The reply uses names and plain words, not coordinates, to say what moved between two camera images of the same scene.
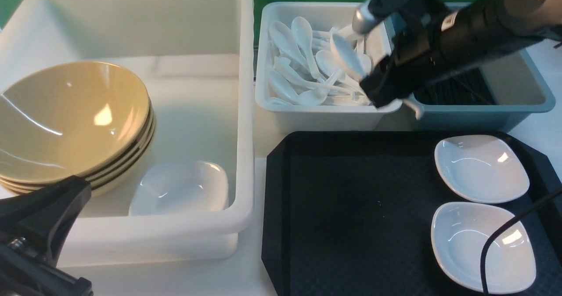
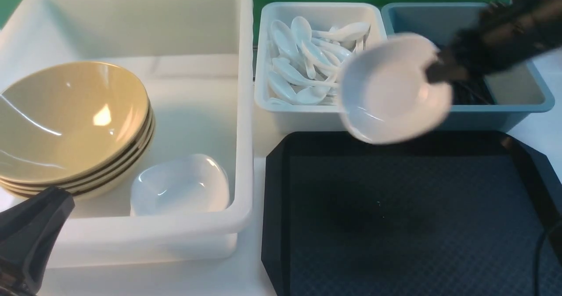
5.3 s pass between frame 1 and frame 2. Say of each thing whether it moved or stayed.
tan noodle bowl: stayed
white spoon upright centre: stayed
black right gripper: moved
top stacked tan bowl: stayed
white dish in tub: stayed
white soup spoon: moved
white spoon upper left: stayed
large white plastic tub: stayed
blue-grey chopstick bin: stayed
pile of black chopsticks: stayed
